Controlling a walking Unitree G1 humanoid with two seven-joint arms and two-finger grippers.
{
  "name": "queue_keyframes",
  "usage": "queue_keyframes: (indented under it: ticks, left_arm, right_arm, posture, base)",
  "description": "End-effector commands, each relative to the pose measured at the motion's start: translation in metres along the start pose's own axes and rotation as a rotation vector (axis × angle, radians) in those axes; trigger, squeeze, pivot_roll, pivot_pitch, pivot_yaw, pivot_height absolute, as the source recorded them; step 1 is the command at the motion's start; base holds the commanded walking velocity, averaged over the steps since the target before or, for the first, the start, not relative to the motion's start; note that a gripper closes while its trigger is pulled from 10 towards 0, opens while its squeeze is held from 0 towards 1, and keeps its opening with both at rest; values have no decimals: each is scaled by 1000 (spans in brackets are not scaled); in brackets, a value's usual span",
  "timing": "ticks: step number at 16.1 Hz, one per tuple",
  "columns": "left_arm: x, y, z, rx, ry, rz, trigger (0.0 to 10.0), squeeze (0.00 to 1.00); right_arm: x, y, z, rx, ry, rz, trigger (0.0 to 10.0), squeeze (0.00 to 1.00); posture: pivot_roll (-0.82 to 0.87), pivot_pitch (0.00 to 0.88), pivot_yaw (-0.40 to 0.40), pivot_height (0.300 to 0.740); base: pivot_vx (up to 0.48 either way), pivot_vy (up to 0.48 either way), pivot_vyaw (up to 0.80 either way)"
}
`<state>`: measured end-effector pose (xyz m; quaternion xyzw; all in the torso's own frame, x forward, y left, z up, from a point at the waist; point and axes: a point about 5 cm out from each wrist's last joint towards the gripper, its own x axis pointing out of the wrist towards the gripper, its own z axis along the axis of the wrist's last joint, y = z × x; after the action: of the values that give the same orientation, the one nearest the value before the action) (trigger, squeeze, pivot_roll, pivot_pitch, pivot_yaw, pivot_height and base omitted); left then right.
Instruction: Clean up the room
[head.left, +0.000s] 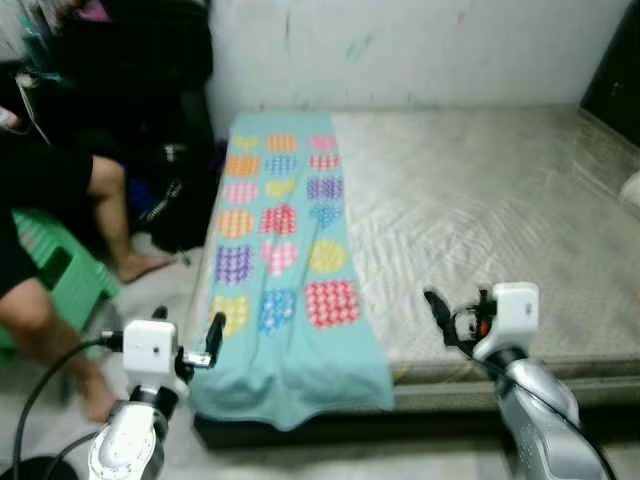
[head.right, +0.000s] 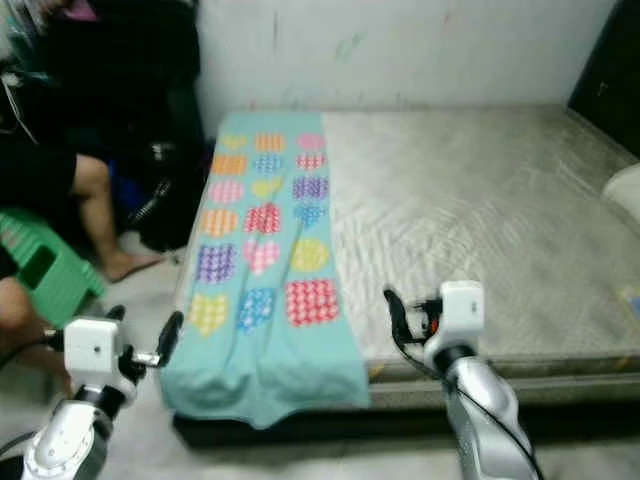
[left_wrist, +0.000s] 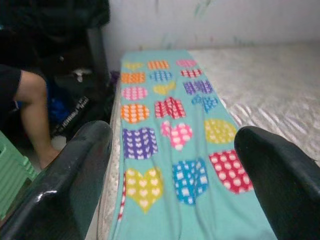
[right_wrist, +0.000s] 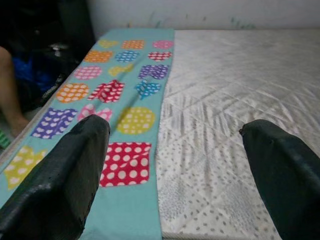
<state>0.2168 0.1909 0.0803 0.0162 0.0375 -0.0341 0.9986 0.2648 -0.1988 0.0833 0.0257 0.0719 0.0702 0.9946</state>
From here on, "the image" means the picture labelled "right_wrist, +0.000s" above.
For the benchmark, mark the blue fabric item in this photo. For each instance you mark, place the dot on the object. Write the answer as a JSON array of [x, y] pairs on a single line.
[[35, 72]]

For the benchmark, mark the teal blanket with coloured patches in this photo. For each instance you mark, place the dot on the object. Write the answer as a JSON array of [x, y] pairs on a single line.
[[130, 200]]

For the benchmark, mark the black bag pile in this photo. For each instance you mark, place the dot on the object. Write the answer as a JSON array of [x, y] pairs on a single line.
[[50, 30]]

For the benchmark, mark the green plastic stool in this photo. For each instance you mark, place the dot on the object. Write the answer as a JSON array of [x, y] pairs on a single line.
[[4, 140]]

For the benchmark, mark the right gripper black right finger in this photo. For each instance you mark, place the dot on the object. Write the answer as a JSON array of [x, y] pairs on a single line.
[[287, 180]]

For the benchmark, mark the quilted beige spotted mattress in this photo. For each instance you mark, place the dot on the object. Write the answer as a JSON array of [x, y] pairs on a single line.
[[225, 75]]

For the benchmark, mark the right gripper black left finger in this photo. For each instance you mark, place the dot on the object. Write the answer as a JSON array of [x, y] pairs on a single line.
[[57, 187]]

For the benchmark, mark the person in blue shirt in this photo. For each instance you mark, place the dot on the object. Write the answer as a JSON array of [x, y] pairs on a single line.
[[11, 100]]

